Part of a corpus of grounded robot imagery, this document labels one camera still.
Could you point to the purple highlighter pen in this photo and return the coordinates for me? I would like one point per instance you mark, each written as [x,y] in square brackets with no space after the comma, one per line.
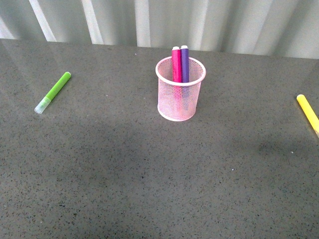
[184,52]

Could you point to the yellow highlighter pen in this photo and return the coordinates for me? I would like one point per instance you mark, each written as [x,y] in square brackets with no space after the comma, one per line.
[309,113]

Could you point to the pink highlighter pen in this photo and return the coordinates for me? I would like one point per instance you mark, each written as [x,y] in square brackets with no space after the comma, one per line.
[176,74]

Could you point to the pink mesh pen cup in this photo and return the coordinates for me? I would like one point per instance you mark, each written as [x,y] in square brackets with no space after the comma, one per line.
[166,101]

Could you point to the green highlighter pen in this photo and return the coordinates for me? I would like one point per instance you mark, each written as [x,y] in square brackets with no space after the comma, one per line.
[39,109]

